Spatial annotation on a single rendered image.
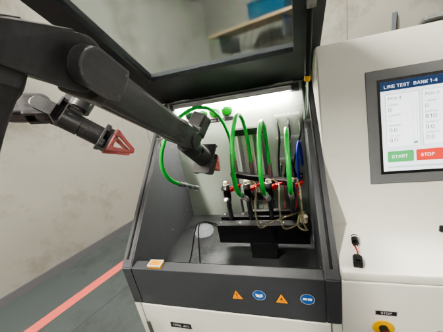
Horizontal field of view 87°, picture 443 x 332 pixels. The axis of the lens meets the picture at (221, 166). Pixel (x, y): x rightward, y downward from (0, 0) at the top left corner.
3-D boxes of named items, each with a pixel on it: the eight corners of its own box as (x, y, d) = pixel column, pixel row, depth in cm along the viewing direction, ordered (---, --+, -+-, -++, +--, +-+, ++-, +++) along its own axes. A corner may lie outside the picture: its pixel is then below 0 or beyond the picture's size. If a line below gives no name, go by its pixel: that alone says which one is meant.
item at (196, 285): (143, 303, 86) (130, 268, 81) (149, 293, 90) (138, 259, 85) (326, 323, 68) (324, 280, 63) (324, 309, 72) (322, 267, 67)
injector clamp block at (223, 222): (223, 257, 96) (216, 224, 91) (229, 241, 105) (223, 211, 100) (311, 260, 86) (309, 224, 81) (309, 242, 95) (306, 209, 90)
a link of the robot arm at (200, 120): (162, 132, 61) (192, 141, 59) (180, 96, 64) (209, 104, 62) (176, 150, 72) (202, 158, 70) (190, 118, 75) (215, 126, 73)
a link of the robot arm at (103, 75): (-13, 61, 24) (72, 86, 22) (6, 8, 24) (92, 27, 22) (166, 141, 66) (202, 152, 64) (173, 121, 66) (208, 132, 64)
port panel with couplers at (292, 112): (277, 176, 109) (269, 109, 100) (277, 173, 112) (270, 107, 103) (306, 174, 105) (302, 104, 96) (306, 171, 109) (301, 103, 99)
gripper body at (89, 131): (108, 133, 75) (84, 120, 71) (115, 126, 66) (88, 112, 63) (98, 151, 73) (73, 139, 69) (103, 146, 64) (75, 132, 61)
